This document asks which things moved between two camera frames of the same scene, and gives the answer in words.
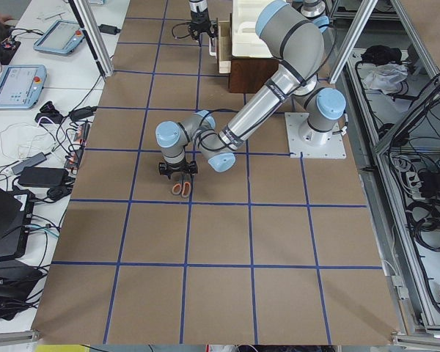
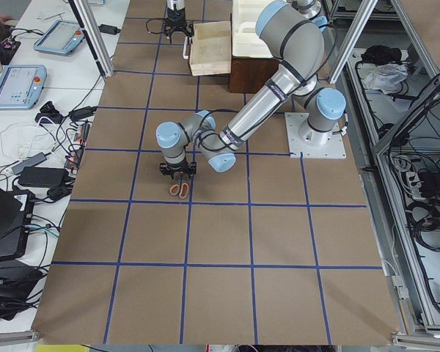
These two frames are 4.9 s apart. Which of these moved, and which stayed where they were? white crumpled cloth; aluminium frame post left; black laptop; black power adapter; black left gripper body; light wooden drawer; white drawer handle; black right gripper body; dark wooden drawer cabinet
Moved: light wooden drawer; white drawer handle; black right gripper body
Stayed: black left gripper body; black laptop; white crumpled cloth; black power adapter; aluminium frame post left; dark wooden drawer cabinet
